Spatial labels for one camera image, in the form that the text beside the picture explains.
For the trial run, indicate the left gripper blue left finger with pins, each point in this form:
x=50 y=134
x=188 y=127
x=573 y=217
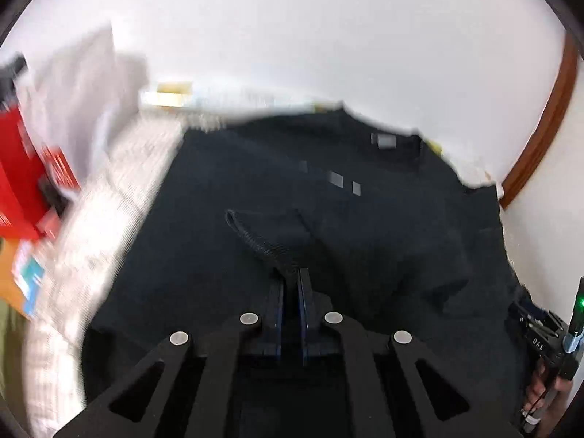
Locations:
x=269 y=343

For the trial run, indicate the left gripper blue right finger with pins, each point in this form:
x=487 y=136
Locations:
x=316 y=338

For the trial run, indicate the black sweatshirt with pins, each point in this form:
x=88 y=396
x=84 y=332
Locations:
x=413 y=261

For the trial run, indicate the person's right hand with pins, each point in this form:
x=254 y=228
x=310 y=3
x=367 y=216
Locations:
x=536 y=392

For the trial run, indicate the striped grey mattress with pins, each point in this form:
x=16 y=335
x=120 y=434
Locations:
x=81 y=264

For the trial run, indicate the blue tissue box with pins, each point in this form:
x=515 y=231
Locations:
x=28 y=275

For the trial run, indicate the green bed sheet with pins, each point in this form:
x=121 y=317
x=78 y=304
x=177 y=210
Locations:
x=13 y=333

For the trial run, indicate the white duck pattern bolster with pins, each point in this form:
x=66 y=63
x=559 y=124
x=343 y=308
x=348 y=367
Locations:
x=230 y=100

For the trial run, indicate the wooden bedside table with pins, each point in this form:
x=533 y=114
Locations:
x=9 y=291

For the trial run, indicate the red paper shopping bag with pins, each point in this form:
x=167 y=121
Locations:
x=35 y=185

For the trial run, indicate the white Miniso plastic bag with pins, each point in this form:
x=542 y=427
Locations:
x=76 y=102

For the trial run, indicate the grey plaid cloth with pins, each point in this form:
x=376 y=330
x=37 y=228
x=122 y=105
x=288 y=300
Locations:
x=9 y=73

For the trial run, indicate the brown wooden door frame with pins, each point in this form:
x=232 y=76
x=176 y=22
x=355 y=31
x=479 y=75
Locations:
x=548 y=125

